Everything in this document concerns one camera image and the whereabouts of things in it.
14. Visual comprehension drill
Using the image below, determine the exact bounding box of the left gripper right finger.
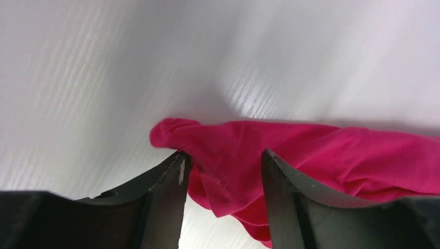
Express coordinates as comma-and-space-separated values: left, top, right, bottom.
261, 149, 439, 248

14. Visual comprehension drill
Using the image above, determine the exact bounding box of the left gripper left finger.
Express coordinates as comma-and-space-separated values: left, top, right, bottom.
1, 152, 191, 248

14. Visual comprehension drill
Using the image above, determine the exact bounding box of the magenta t shirt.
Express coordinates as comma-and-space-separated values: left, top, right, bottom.
149, 118, 439, 247

